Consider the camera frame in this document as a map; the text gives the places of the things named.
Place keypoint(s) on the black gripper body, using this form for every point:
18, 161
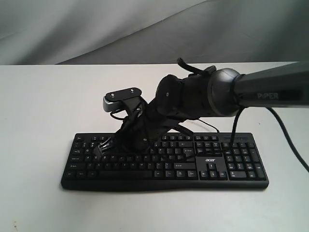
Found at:
139, 134

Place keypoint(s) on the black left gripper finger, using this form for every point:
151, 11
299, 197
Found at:
105, 147

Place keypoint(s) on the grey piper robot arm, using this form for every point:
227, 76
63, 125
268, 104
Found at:
203, 93

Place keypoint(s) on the black acer keyboard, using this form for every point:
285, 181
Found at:
205, 160

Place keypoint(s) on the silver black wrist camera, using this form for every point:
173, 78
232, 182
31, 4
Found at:
115, 100

